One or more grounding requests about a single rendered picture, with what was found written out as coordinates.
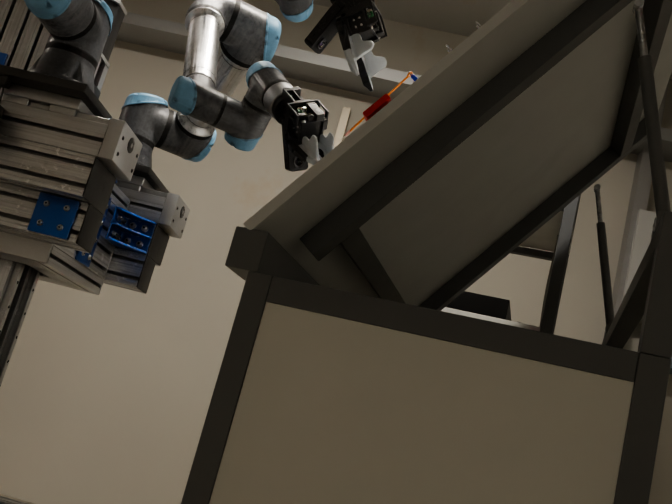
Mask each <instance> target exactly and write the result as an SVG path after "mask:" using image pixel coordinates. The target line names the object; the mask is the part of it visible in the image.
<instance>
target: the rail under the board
mask: <svg viewBox="0 0 672 504"><path fill-rule="evenodd" d="M225 266H227V267H228V268H229V269H231V270H232V271H233V272H234V273H236V274H237V275H238V276H240V277H241V278H242V279H243V280H245V281H246V278H247V275H248V272H249V271H252V272H257V273H261V274H266V275H271V276H276V277H281V278H285V279H290V280H295V281H300V282H305V283H309V284H314V285H319V284H318V283H317V282H316V281H315V280H314V279H313V278H312V277H311V276H310V275H309V274H308V272H307V271H306V270H305V269H304V268H303V267H302V266H301V265H300V264H299V263H298V262H297V261H296V260H295V259H294V258H293V257H292V256H291V255H290V254H289V253H288V252H287V251H286V250H285V249H284V248H283V247H282V246H281V245H280V244H279V243H278V241H277V240H276V239H275V238H274V237H273V236H272V235H271V234H270V233H269V232H266V231H261V230H256V229H252V230H249V229H247V228H245V227H240V226H237V227H236V229H235V232H234V236H233V239H232V243H231V246H230V249H229V253H228V256H227V259H226V263H225ZM319 286H320V285H319Z"/></svg>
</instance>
